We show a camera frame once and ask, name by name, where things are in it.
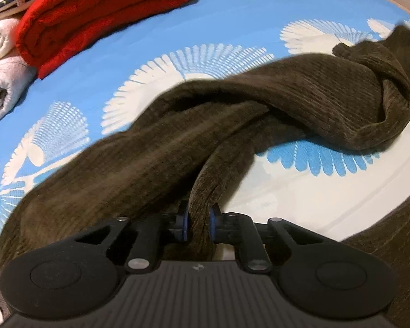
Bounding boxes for red folded knit sweater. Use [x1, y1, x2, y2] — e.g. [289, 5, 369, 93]
[15, 0, 197, 79]

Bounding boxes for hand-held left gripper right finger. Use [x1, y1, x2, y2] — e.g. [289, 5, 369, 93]
[207, 208, 315, 273]

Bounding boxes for dark brown corduroy pants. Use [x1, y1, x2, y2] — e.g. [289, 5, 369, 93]
[0, 25, 410, 328]

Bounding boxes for cream folded cloth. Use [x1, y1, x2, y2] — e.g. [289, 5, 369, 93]
[0, 17, 39, 131]

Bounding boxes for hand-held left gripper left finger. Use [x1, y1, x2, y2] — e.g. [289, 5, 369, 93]
[74, 200, 192, 274]

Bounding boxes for blue white printed bedsheet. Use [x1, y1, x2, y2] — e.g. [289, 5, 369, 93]
[0, 0, 410, 282]

